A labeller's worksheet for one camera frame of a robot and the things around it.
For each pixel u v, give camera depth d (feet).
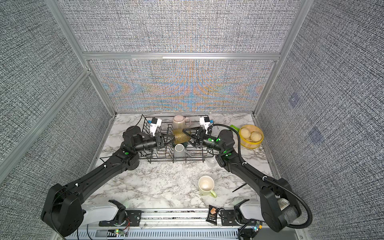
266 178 1.49
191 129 2.10
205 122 2.26
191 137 2.05
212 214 2.40
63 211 1.30
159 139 2.09
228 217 2.40
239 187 2.73
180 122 3.19
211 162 3.03
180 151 2.78
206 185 2.75
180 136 2.12
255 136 3.26
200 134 2.05
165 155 2.96
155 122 2.25
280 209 1.35
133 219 2.41
